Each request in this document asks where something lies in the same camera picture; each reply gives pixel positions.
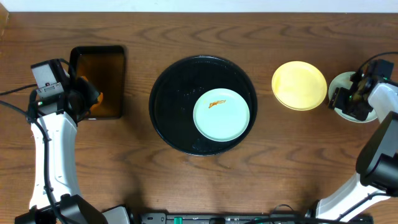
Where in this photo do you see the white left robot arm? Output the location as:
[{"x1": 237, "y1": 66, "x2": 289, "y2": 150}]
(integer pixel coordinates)
[{"x1": 15, "y1": 77, "x2": 108, "y2": 223}]

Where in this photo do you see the black rectangular water basin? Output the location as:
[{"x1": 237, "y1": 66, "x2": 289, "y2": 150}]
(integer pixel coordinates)
[{"x1": 69, "y1": 45, "x2": 126, "y2": 119}]

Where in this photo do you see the yellow plate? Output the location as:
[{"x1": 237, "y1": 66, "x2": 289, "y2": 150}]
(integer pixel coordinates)
[{"x1": 271, "y1": 61, "x2": 327, "y2": 111}]

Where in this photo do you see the round black tray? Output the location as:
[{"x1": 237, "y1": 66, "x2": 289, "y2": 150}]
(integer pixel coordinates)
[{"x1": 149, "y1": 55, "x2": 257, "y2": 156}]

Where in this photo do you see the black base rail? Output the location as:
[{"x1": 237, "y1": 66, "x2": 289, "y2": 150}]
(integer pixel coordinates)
[{"x1": 105, "y1": 203, "x2": 374, "y2": 224}]

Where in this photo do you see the green plate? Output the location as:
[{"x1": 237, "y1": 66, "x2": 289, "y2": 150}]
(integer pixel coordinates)
[
  {"x1": 193, "y1": 88, "x2": 251, "y2": 142},
  {"x1": 328, "y1": 72, "x2": 377, "y2": 123}
]

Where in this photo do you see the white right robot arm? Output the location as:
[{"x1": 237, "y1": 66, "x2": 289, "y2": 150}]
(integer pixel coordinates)
[{"x1": 306, "y1": 83, "x2": 397, "y2": 222}]

